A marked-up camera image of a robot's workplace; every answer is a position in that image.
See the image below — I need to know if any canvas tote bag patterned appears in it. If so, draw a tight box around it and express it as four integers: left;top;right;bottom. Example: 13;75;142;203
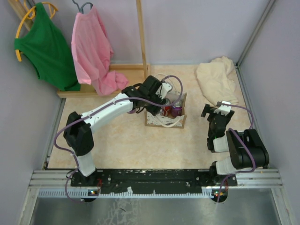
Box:
144;73;188;129

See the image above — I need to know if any purple can in bag right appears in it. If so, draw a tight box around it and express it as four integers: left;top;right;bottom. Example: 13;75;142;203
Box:
171;101;182;117

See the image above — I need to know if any yellow clothes hanger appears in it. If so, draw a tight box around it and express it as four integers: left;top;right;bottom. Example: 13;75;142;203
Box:
15;1;59;62

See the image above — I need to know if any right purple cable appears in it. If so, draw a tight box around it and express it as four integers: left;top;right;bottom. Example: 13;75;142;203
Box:
217;104;256;203

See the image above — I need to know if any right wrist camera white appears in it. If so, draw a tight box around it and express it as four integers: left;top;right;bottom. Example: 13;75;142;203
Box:
217;101;231;113

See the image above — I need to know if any green tank top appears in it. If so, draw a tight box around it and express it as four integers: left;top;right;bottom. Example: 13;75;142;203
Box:
14;2;80;91

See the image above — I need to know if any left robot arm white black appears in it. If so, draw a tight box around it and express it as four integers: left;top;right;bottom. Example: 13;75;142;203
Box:
63;76;172;186

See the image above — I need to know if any red can in bag back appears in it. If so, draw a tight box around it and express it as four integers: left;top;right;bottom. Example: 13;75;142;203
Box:
162;98;172;117

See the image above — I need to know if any pink shirt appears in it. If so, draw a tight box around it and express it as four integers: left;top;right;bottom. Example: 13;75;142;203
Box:
71;6;129;96

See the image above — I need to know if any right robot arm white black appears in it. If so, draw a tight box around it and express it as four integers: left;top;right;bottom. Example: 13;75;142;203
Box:
201;101;270;186

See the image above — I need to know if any cream folded cloth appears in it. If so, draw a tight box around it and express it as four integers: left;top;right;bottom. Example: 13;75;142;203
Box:
195;56;239;105

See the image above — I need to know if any grey clothes hanger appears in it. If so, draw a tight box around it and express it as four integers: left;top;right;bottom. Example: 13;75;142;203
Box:
72;0;93;14

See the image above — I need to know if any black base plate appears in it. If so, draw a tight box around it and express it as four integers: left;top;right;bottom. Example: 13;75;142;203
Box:
71;169;225;194

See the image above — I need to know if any aluminium frame rail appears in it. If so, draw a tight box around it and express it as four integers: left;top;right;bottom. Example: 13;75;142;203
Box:
29;169;283;199

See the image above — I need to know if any wooden clothes rack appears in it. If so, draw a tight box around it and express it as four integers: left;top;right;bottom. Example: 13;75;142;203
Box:
8;0;150;98

